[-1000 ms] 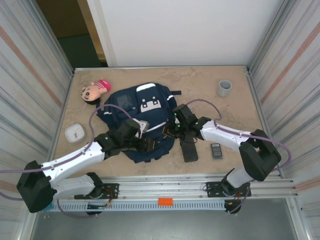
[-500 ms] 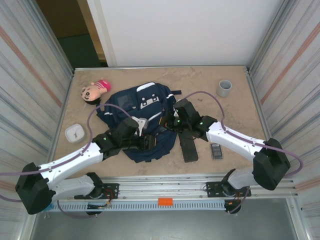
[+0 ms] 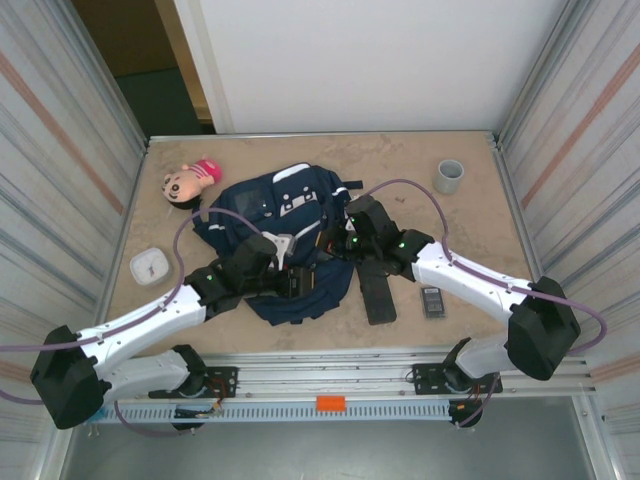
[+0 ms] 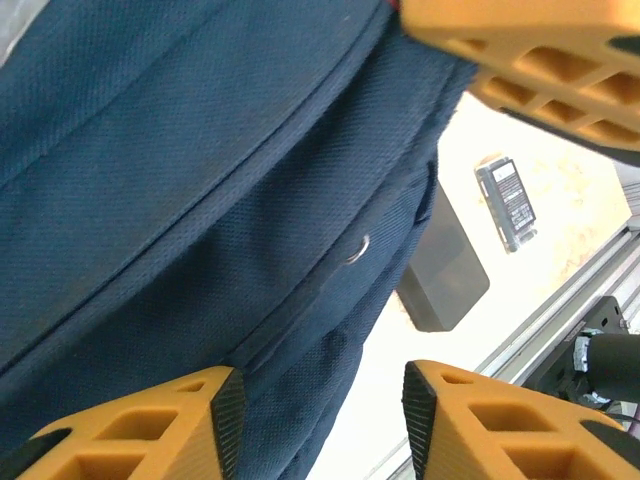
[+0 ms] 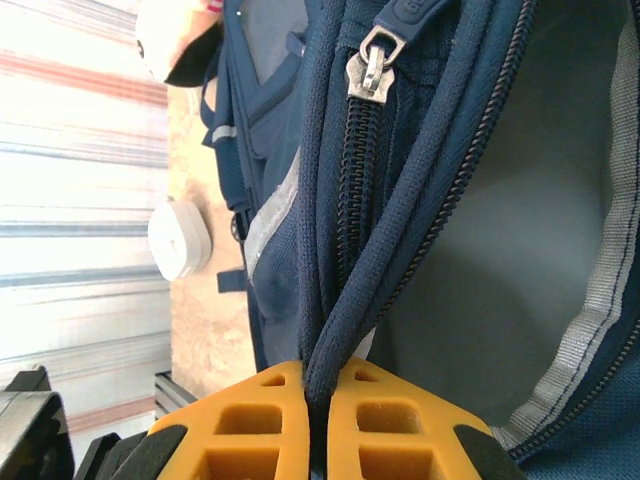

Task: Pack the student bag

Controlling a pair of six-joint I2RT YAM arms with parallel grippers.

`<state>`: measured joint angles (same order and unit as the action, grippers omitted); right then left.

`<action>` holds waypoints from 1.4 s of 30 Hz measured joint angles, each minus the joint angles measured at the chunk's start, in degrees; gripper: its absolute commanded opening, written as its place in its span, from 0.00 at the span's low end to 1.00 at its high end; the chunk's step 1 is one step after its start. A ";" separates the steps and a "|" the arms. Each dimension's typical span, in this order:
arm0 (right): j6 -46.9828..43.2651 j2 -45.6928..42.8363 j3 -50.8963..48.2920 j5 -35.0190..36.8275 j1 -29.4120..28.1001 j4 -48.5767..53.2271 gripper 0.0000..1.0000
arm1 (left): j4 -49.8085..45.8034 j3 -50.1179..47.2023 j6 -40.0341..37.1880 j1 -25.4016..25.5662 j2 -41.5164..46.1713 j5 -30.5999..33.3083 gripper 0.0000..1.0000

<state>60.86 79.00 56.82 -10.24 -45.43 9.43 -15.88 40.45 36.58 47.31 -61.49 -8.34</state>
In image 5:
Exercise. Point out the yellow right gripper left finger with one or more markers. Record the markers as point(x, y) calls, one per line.
point(240, 435)

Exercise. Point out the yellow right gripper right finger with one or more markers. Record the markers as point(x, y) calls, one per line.
point(400, 440)

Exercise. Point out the navy blue backpack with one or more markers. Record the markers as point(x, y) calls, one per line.
point(450, 200)

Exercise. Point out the white round container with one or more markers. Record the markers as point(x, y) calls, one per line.
point(175, 240)

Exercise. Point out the cartoon boy plush doll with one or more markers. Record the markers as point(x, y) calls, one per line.
point(165, 40)

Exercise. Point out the aluminium mounting rail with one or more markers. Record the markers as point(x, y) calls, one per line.
point(172, 395)

